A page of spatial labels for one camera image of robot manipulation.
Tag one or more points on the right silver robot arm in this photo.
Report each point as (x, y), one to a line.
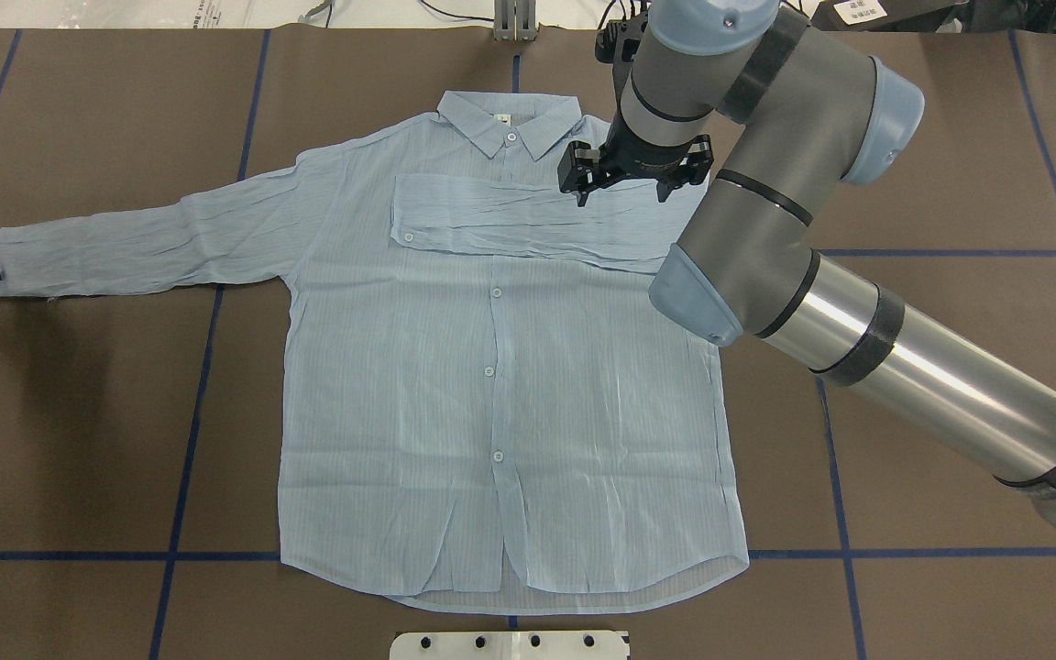
(885, 214)

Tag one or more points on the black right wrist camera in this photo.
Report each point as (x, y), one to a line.
(580, 163)

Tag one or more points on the light blue button-up shirt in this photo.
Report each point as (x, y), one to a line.
(481, 410)

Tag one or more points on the aluminium frame post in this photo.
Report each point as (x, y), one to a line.
(515, 20)

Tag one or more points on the black labelled box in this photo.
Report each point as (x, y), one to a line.
(883, 16)

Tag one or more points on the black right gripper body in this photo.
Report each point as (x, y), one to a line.
(645, 162)

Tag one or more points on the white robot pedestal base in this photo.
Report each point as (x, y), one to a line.
(577, 644)

